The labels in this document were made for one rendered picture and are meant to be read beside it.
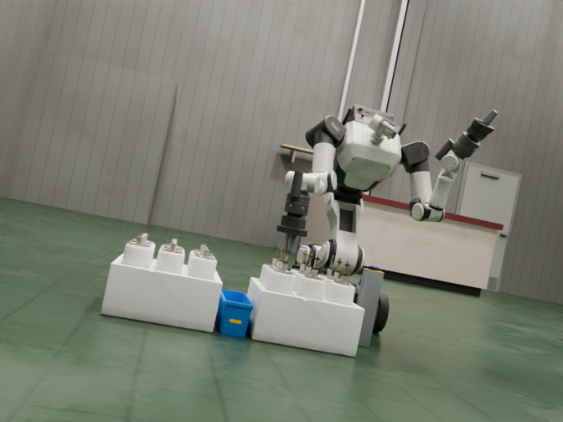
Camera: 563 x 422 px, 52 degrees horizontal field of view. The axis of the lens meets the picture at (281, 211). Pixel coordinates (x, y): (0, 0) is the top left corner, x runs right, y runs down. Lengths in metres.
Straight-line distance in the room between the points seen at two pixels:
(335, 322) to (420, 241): 5.58
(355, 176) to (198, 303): 0.98
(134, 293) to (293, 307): 0.56
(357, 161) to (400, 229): 5.03
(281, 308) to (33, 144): 7.62
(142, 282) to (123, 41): 8.08
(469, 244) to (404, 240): 0.91
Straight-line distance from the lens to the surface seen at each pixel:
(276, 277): 2.14
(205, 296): 2.09
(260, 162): 9.74
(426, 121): 10.66
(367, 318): 2.45
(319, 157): 2.47
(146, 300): 2.09
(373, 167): 2.60
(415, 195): 2.64
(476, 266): 8.06
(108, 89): 9.37
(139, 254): 2.10
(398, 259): 7.59
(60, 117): 9.40
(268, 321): 2.12
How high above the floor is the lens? 0.43
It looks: 1 degrees up
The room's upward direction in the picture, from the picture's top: 11 degrees clockwise
